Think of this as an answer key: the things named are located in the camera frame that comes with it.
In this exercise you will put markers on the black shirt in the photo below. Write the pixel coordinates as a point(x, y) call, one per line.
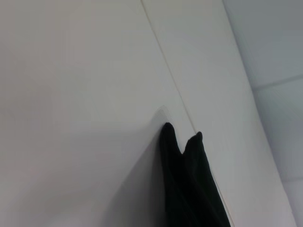
point(189, 184)

